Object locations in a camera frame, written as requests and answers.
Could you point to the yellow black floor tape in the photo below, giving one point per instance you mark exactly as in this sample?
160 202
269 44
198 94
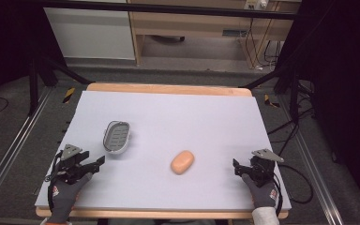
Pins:
271 101
69 95

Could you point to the metal floor rail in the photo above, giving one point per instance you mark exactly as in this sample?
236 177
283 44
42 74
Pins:
315 168
15 146

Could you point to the orange soap bar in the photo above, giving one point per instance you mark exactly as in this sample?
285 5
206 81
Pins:
182 162

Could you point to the light wooden desk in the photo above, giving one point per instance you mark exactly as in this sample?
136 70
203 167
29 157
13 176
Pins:
200 25

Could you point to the black frame bar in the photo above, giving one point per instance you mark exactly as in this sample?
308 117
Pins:
168 8

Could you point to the white foam mat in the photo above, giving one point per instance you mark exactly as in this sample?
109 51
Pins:
181 125

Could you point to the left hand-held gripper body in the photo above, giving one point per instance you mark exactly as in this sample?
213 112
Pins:
70 165

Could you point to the person's left hand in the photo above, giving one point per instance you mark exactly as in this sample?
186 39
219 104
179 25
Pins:
65 197

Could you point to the wooden table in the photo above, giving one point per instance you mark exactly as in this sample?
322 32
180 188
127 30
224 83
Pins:
168 88

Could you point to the person's right hand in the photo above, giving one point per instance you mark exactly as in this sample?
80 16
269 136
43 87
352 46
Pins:
262 193

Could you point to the black metal stand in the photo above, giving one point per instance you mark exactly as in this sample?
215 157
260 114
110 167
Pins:
289 81
40 78

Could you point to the black curtain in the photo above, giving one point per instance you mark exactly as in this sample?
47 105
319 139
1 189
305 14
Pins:
343 78
9 40

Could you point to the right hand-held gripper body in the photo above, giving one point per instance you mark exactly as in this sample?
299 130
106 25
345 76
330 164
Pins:
262 167

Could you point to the grey soap dish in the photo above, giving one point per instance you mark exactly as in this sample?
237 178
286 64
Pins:
117 137

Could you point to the white cabinet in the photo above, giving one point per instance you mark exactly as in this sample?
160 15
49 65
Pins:
93 34

